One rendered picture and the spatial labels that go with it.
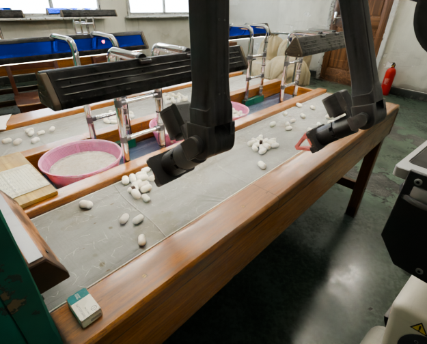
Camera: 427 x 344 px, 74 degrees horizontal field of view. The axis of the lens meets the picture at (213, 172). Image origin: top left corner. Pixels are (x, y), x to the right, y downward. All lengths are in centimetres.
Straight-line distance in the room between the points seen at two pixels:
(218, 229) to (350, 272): 118
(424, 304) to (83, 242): 69
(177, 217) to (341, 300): 108
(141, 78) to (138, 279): 45
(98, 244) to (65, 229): 11
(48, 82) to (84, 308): 42
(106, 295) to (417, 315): 54
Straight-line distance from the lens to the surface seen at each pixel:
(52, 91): 65
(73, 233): 79
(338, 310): 159
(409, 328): 65
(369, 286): 175
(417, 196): 48
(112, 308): 58
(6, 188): 97
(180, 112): 55
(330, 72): 583
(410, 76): 542
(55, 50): 124
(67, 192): 90
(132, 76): 73
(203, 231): 69
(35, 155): 117
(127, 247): 71
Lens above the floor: 124
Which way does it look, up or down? 31 degrees down
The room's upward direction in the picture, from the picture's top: 1 degrees clockwise
